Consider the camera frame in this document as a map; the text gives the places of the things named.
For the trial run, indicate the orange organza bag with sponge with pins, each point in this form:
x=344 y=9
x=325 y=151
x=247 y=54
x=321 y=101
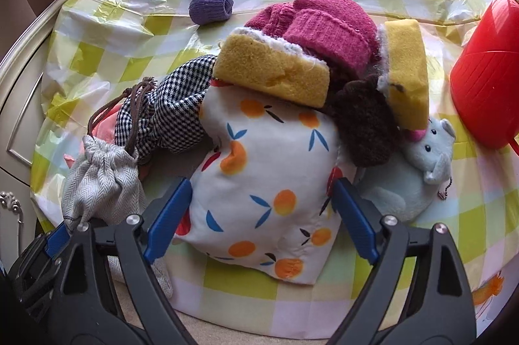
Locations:
x=490 y=289

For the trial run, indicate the red plastic thermos jug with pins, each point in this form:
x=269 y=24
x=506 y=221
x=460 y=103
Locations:
x=484 y=79

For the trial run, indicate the cream carved cabinet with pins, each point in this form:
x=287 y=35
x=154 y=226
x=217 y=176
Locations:
x=22 y=70

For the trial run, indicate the dark brown knitted cuff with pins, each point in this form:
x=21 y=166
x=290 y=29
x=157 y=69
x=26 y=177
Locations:
x=364 y=119

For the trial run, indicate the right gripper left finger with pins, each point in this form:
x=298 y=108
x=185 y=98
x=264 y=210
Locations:
x=90 y=312

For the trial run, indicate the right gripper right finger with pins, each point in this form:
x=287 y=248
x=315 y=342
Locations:
x=438 y=308

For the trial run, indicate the green checked plastic tablecloth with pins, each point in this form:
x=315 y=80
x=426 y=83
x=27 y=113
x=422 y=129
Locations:
x=98 y=48

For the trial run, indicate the black white houndstooth pouch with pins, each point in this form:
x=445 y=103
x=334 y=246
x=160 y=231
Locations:
x=169 y=117

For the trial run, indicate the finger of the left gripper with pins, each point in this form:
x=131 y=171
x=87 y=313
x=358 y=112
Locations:
x=57 y=240

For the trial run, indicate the yellow sponge wedge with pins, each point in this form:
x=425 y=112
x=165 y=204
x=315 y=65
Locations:
x=403 y=78

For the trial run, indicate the magenta knitted mitten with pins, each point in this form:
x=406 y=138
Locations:
x=337 y=31

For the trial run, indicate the yellow sponge block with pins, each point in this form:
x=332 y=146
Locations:
x=248 y=58

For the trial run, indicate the white fruit print pouch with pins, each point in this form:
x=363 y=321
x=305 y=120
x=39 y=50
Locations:
x=262 y=197

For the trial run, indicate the grey herringbone drawstring pouch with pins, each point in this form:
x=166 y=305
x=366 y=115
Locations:
x=103 y=182

